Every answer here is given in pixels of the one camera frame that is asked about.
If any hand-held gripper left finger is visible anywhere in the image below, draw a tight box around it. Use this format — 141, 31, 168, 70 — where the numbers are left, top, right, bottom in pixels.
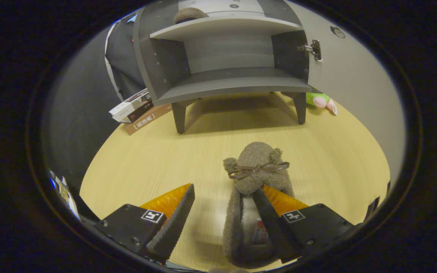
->
93, 183, 196, 264

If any brown cardboard box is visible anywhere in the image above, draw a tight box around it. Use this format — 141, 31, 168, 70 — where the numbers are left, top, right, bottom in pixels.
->
124, 103, 173, 136

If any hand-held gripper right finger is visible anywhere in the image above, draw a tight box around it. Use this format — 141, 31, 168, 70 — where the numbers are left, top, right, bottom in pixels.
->
252, 185, 355, 264

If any pink green plush toy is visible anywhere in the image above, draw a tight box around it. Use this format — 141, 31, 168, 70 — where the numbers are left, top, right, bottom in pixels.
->
306, 92, 338, 115

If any metal door hinge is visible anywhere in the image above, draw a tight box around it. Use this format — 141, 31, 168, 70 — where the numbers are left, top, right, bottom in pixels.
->
297, 40, 322, 61

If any blue printed poster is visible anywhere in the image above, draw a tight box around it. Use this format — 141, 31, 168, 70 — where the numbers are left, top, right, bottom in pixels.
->
49, 169, 61, 190

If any black backdrop cloth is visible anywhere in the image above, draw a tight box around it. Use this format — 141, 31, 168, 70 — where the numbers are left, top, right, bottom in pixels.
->
44, 15, 147, 190

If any grey shoe cabinet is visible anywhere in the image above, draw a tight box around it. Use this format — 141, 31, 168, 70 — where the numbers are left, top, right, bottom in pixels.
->
133, 0, 314, 134

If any white cluttered side table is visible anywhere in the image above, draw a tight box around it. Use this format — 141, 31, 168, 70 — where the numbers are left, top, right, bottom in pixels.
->
59, 176, 80, 220

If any brown fuzzy shoe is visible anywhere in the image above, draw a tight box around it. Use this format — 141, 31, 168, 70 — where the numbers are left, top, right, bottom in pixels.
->
174, 8, 209, 24
222, 142, 295, 269

